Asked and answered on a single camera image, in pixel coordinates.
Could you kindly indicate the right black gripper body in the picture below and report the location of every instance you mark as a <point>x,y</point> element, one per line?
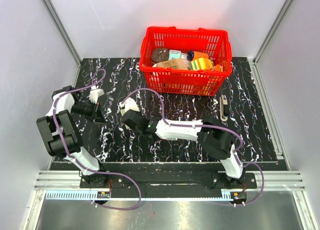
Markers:
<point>138,112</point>

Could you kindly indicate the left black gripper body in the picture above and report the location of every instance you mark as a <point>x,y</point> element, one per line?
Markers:
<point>89,109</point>

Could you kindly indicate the beige staple remover tool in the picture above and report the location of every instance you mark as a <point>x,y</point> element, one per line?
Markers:
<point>224,108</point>

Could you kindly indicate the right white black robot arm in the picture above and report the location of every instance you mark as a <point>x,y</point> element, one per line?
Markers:
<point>217,141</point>

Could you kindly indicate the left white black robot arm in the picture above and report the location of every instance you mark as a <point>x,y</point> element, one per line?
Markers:
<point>59,132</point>

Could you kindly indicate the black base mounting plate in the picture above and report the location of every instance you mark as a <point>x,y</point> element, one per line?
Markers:
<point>210,175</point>

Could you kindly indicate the brown round cookie pack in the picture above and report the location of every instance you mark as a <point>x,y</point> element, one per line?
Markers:
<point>160,55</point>

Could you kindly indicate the brown cardboard box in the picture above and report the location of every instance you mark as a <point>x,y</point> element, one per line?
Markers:
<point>178,63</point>

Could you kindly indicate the light blue small box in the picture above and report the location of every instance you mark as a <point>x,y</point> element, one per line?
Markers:
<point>174,54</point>

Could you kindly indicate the orange bottle blue cap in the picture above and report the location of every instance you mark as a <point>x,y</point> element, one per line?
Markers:
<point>193,55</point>

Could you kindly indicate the yellow green striped box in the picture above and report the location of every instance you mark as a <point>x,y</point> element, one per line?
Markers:
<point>201,64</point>

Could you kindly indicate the orange small packet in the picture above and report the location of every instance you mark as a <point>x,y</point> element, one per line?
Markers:
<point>217,68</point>

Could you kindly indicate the red plastic shopping basket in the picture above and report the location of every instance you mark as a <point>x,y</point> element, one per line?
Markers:
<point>202,82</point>

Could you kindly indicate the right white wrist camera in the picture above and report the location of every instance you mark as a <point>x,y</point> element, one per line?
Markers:
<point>128,104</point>

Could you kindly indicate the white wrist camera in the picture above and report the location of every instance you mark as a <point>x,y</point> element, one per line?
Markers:
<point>128,104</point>
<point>95,93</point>

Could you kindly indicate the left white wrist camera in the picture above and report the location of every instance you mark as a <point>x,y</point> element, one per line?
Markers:
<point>95,93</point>

